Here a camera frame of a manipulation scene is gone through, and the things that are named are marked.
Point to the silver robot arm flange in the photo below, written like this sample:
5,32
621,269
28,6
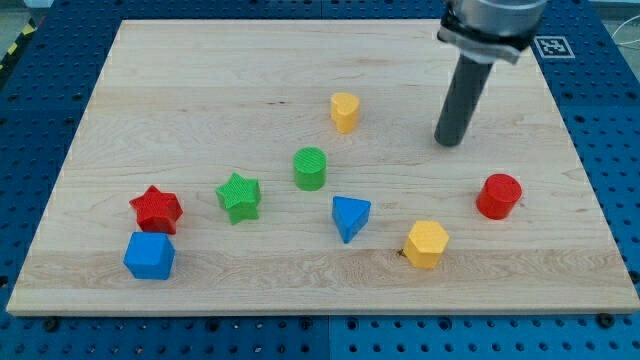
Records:
487,31

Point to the yellow heart block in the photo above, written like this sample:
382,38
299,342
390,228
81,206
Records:
345,111

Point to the yellow hexagon block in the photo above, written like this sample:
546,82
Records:
425,244

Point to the green cylinder block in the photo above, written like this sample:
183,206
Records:
310,168

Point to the blue triangle block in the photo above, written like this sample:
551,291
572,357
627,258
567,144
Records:
350,215

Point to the green star block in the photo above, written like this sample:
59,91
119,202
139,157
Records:
239,197

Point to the light wooden board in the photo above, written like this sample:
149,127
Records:
184,104

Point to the red star block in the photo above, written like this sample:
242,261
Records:
157,211

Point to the red cylinder block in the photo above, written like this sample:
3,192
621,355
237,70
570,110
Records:
498,196

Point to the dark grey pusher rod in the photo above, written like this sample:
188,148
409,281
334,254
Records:
467,84

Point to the blue cube block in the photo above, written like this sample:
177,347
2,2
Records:
149,255

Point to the black white fiducial tag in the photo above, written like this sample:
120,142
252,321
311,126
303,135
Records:
553,47

